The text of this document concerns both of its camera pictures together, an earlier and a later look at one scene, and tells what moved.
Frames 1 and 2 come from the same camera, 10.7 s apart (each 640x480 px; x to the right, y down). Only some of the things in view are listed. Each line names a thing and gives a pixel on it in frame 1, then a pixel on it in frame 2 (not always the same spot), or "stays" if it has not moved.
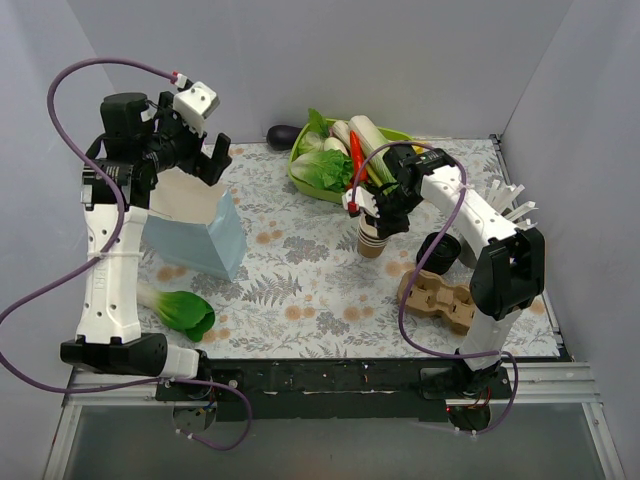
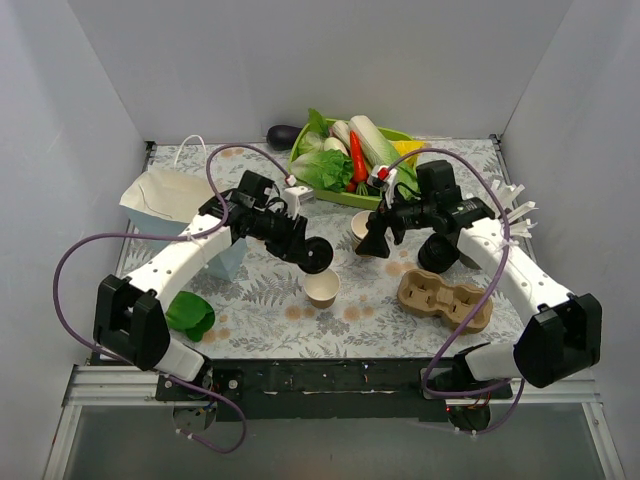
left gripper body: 195,151 to 288,236
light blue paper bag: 194,226 stays
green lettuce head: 326,169 stays
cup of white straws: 499,198 stays
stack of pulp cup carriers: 455,303 stays
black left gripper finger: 221,152 to 308,256
